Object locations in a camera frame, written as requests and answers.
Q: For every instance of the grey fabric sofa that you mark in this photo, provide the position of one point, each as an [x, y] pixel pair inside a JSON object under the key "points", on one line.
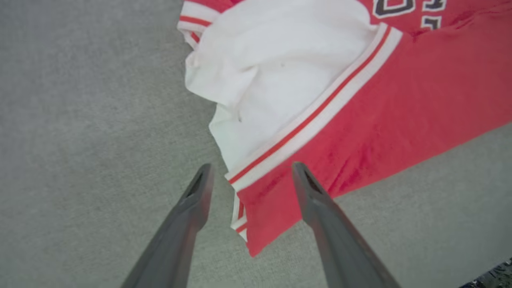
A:
{"points": [[88, 120]]}

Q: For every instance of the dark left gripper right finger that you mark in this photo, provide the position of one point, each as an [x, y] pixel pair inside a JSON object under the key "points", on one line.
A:
{"points": [[336, 240]]}

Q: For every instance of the red and white sports shirt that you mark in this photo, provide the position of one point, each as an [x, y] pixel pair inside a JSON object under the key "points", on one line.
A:
{"points": [[360, 112]]}

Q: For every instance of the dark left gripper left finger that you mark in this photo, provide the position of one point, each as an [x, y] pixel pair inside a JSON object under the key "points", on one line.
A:
{"points": [[176, 236]]}

